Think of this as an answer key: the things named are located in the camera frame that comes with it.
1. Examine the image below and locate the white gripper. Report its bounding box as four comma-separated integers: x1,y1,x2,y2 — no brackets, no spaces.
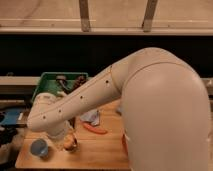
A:
46,130,68,149

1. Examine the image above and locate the yellow red apple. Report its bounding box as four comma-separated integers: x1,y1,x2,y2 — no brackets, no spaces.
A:
63,133,77,151

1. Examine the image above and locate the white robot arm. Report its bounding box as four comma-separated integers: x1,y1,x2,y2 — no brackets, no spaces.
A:
27,47,211,171

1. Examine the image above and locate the small metal cup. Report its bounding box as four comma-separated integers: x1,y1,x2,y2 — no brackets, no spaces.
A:
63,137,78,152

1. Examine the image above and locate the blue plastic cup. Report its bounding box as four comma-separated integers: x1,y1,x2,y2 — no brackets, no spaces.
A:
30,139,48,157

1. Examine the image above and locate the black remote control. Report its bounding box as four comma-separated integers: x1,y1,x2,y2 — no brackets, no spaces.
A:
68,117,76,131

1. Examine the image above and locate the red chili pepper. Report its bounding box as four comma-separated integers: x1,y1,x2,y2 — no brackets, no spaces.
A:
82,122,108,134

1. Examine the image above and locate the wooden cutting board table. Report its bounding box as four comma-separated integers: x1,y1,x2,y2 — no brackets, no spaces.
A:
15,101,130,171

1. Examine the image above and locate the crumpled grey blue cloth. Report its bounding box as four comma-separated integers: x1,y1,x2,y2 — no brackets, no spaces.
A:
80,109,100,126

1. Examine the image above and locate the blue box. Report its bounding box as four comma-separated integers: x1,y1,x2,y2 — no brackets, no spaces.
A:
0,108,25,126

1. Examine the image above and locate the green plastic tray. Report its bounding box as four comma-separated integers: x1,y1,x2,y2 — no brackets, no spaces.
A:
31,72,89,102

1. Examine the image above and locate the orange bowl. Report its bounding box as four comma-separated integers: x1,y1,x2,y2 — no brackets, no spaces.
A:
122,134,128,156

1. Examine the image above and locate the brown pine cone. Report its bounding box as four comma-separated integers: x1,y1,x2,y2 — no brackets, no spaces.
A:
73,75,86,89

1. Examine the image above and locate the black handled brush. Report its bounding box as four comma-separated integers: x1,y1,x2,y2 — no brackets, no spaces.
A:
56,75,71,94

